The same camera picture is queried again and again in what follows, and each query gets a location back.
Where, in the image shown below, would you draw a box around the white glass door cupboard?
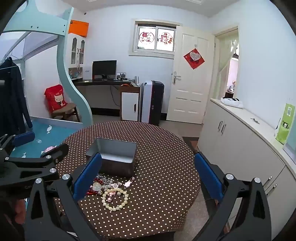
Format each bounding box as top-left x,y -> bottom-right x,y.
65,33 -> 87,69

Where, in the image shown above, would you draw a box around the dark hanging jacket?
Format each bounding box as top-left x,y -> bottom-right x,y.
0,57 -> 33,137

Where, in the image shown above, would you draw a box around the teal bed frame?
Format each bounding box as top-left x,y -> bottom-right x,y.
0,0 -> 93,127

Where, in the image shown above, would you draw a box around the green packet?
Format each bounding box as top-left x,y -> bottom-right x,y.
274,103 -> 292,145

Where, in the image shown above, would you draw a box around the white suitcase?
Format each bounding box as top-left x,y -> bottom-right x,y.
141,81 -> 153,123

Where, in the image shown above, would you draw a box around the clear crystal bead bracelet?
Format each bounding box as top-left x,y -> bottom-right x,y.
98,174 -> 116,186

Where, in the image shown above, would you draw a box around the red round window sticker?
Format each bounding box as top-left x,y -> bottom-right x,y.
139,31 -> 155,44
158,32 -> 174,45

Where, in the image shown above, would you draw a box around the pink cat charm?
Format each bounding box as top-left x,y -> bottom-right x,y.
124,177 -> 136,189

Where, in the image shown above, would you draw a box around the orange box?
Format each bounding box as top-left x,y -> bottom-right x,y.
69,20 -> 90,38

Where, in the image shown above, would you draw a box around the sheer green curtain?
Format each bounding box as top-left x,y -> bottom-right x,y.
217,38 -> 238,99

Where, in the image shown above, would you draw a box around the blue candy print bed mat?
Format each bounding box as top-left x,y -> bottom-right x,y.
9,117 -> 78,160

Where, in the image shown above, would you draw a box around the wooden chair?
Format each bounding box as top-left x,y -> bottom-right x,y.
51,103 -> 80,122

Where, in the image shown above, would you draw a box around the red cushion on stool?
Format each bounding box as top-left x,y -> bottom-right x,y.
44,85 -> 68,113

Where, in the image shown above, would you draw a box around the cream bead bracelet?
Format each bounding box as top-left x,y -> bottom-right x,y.
101,188 -> 129,212

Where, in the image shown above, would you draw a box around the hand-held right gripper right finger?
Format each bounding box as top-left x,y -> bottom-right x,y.
192,152 -> 272,241

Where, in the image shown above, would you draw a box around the white and black folded cloth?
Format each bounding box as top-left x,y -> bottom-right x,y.
220,97 -> 244,109

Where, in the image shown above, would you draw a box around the white under-desk cabinet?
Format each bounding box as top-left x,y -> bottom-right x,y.
120,86 -> 141,122

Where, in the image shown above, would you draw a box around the cream panel door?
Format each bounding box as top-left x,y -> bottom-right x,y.
166,25 -> 215,124

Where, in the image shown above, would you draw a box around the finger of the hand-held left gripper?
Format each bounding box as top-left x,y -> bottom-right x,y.
0,143 -> 69,182
0,131 -> 36,160

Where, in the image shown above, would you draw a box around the dark suitcase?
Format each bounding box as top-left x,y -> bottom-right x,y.
149,80 -> 165,127

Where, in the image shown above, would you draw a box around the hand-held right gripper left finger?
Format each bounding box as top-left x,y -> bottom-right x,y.
24,152 -> 103,241

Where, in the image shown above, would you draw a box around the white sideboard cabinet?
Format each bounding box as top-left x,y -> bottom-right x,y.
198,98 -> 296,234

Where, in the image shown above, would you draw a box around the person's left hand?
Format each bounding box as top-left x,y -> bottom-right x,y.
13,199 -> 26,225

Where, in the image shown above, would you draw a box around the metal tin box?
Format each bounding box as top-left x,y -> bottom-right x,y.
85,138 -> 137,178

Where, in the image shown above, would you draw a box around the black computer monitor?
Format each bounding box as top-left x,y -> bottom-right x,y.
92,60 -> 117,80

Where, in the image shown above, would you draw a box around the red diamond door decoration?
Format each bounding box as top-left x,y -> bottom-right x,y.
184,48 -> 205,70

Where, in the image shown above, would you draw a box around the dark desk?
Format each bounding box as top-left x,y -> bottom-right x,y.
72,79 -> 141,121

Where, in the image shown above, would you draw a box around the window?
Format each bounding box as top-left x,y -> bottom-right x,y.
129,19 -> 183,61

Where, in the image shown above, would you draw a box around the round polka-dot table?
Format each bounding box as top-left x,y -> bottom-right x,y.
54,120 -> 201,240

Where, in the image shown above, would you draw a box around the red bead bracelet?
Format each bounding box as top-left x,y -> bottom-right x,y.
87,175 -> 104,196

